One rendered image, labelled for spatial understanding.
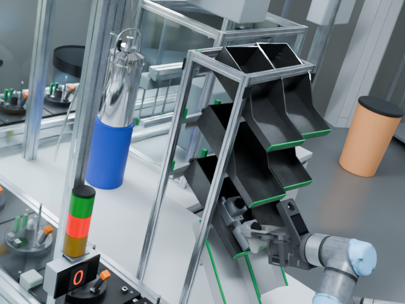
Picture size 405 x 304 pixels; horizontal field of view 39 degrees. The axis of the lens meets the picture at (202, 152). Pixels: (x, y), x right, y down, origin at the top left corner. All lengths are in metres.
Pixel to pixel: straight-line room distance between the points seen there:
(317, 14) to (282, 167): 1.30
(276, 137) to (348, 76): 4.95
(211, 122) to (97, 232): 0.76
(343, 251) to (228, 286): 0.47
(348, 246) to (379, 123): 3.96
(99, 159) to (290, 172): 0.90
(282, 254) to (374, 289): 2.52
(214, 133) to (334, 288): 0.50
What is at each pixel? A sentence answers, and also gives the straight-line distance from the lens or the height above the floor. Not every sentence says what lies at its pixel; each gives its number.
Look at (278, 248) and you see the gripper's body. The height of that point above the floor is 1.30.
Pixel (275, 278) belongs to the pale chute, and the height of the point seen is 1.01.
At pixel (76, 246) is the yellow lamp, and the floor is 1.29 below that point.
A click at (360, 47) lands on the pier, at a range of 6.27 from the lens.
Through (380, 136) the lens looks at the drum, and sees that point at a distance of 5.29.
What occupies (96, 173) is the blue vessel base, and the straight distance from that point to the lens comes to 2.31.
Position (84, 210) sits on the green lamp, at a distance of 1.22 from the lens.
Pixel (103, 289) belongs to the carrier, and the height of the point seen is 0.99.
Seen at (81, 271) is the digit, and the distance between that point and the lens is 1.33.
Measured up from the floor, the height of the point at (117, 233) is 0.86.
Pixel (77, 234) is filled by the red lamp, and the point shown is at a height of 1.32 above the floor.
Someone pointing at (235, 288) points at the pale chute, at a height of 1.04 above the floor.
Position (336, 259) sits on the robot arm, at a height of 1.38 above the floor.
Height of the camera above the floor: 2.04
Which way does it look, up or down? 25 degrees down
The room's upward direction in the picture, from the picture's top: 15 degrees clockwise
